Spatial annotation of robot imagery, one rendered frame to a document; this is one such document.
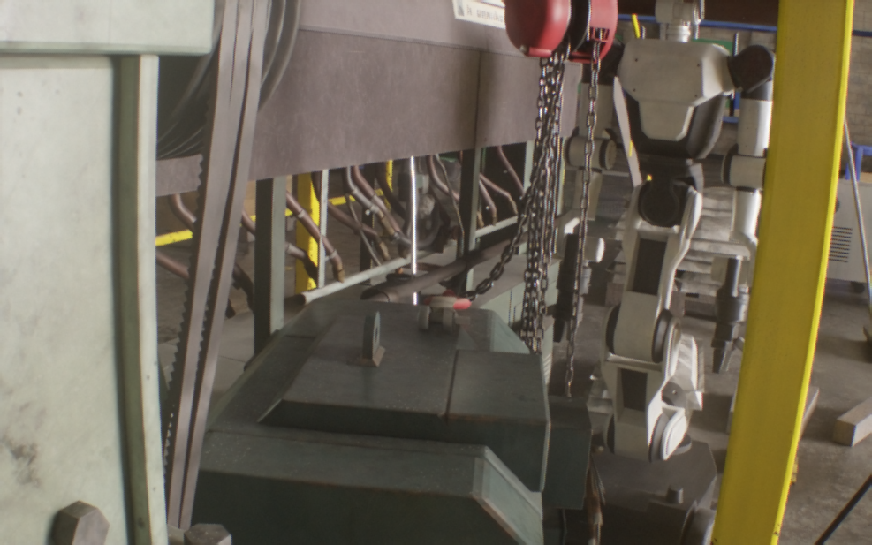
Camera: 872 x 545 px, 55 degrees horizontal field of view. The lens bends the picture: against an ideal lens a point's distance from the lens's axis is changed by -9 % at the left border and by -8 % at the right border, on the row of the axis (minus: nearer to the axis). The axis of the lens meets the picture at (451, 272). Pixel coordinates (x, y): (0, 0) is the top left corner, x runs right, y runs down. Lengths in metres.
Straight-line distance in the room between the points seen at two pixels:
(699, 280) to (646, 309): 2.82
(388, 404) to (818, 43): 0.73
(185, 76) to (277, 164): 0.99
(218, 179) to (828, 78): 0.83
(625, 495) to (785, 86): 1.44
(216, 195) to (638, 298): 1.74
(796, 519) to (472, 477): 2.06
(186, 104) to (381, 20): 1.32
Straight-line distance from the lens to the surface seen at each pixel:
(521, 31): 1.53
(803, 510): 2.97
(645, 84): 2.33
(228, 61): 0.69
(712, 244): 5.08
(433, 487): 0.89
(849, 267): 6.43
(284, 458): 0.94
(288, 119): 1.68
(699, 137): 2.34
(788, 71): 1.26
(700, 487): 2.59
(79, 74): 0.59
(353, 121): 1.89
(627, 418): 2.51
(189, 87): 0.68
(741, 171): 2.32
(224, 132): 0.69
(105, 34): 0.57
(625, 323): 2.33
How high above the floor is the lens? 1.23
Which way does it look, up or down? 12 degrees down
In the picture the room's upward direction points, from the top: 3 degrees clockwise
